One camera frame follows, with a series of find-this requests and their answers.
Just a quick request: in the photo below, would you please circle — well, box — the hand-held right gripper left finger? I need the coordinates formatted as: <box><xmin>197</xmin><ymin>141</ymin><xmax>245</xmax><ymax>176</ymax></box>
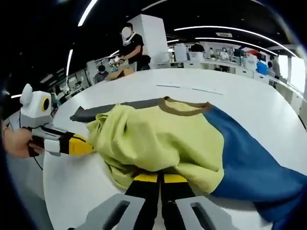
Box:
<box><xmin>68</xmin><ymin>173</ymin><xmax>160</xmax><ymax>230</ymax></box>

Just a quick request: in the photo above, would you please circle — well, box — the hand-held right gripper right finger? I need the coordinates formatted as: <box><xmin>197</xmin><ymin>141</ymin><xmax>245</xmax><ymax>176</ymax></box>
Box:
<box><xmin>160</xmin><ymin>173</ymin><xmax>238</xmax><ymax>230</ymax></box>

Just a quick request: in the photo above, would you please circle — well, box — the yellow blue grey garment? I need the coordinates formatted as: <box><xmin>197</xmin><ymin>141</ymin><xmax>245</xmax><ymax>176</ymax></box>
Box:
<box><xmin>69</xmin><ymin>95</ymin><xmax>307</xmax><ymax>223</ymax></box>

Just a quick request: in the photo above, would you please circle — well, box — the person's left hand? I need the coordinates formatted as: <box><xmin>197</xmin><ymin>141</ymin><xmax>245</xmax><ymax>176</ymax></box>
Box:
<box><xmin>2</xmin><ymin>126</ymin><xmax>46</xmax><ymax>159</ymax></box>

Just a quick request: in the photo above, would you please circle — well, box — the brown cardboard box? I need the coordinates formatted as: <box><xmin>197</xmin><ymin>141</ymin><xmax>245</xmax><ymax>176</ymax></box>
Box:
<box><xmin>105</xmin><ymin>67</ymin><xmax>134</xmax><ymax>81</ymax></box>

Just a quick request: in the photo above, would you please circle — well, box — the blue storage bin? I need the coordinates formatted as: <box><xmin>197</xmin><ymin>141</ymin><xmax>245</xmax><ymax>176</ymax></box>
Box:
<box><xmin>256</xmin><ymin>61</ymin><xmax>269</xmax><ymax>74</ymax></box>

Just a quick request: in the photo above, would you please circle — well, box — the thin black cable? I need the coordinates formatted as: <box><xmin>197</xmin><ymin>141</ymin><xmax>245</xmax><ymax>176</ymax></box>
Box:
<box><xmin>33</xmin><ymin>155</ymin><xmax>45</xmax><ymax>171</ymax></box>

